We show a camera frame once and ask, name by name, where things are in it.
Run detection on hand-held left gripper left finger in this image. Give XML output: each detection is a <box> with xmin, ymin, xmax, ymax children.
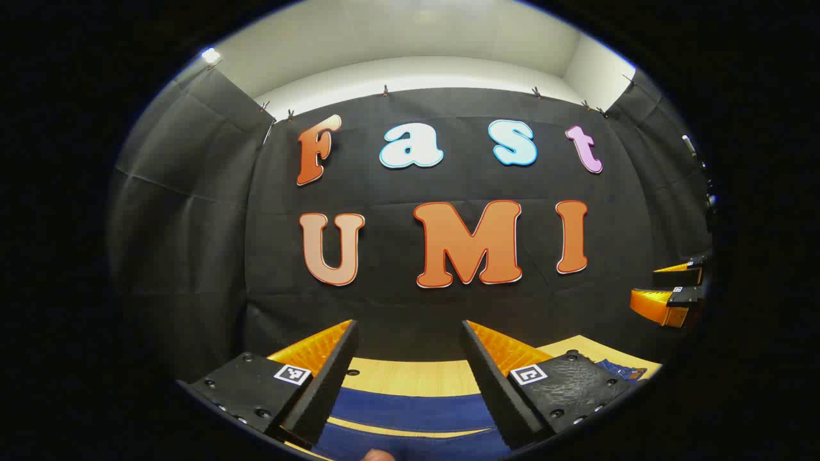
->
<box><xmin>175</xmin><ymin>319</ymin><xmax>359</xmax><ymax>448</ymax></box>

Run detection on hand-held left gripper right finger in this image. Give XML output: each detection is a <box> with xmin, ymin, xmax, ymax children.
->
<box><xmin>461</xmin><ymin>319</ymin><xmax>633</xmax><ymax>450</ymax></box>

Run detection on blue jeans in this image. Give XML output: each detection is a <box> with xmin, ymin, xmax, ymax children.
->
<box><xmin>312</xmin><ymin>359</ymin><xmax>648</xmax><ymax>461</ymax></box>

